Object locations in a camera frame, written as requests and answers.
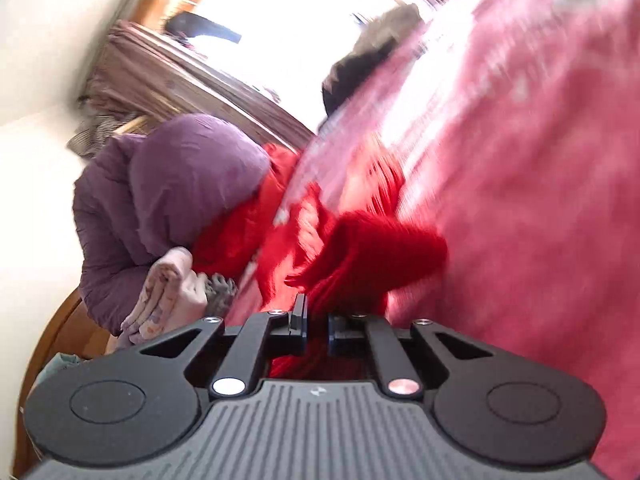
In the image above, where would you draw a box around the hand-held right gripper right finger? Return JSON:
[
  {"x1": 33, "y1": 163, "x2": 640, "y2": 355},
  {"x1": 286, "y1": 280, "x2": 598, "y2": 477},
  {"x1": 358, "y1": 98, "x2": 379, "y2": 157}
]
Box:
[{"x1": 327, "y1": 312, "x2": 496, "y2": 401}]

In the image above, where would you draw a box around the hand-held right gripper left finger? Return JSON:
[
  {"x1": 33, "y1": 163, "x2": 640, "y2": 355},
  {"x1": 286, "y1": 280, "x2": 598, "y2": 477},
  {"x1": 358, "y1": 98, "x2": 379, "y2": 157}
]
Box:
[{"x1": 137, "y1": 292, "x2": 311, "y2": 398}]

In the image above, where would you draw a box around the red knit sweater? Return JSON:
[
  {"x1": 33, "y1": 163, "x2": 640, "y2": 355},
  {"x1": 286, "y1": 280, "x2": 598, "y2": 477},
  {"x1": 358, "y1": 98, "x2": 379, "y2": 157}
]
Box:
[{"x1": 270, "y1": 142, "x2": 449, "y2": 382}]

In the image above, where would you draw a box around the grey cloth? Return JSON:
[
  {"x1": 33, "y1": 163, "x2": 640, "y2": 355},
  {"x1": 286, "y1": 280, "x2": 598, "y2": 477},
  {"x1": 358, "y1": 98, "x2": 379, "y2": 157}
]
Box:
[{"x1": 202, "y1": 272, "x2": 239, "y2": 317}]

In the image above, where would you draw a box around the red padded cloth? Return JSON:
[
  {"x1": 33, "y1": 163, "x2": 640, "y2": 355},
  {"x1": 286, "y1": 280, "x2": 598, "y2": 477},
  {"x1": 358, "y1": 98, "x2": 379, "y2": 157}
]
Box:
[{"x1": 191, "y1": 142, "x2": 321, "y2": 286}]

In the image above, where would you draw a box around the folded pink patterned cloth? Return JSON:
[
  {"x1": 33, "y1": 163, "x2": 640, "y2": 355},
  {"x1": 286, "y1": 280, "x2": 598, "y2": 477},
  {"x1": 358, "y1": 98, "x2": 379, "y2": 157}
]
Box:
[{"x1": 117, "y1": 247, "x2": 209, "y2": 352}]

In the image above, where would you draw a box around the purple quilt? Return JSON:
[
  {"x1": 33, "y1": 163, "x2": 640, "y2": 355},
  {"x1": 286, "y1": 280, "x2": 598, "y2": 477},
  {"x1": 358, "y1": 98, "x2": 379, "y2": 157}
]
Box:
[{"x1": 72, "y1": 112, "x2": 273, "y2": 337}]

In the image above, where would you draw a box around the wooden headboard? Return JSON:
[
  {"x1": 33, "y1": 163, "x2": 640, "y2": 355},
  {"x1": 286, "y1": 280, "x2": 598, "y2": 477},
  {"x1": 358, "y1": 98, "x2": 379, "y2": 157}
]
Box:
[{"x1": 12, "y1": 289, "x2": 112, "y2": 476}]

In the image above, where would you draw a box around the pink printed blanket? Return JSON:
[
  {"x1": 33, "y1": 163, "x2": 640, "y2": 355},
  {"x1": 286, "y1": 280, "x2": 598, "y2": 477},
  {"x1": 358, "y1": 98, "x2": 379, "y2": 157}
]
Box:
[{"x1": 225, "y1": 0, "x2": 640, "y2": 480}]

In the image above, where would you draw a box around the dark pillow with beige cover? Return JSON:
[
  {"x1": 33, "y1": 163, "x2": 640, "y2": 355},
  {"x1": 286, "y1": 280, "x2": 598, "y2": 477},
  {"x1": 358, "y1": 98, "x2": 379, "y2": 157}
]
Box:
[{"x1": 322, "y1": 2, "x2": 426, "y2": 117}]

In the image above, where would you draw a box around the checkered cloth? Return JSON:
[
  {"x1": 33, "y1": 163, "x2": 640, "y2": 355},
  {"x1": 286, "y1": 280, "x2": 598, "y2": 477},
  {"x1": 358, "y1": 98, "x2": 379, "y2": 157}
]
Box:
[{"x1": 67, "y1": 109, "x2": 142, "y2": 159}]

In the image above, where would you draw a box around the hanging dark garment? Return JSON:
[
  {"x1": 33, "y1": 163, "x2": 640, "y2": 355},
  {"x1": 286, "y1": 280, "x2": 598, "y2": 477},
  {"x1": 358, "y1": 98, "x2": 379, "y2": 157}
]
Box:
[{"x1": 164, "y1": 10, "x2": 243, "y2": 47}]

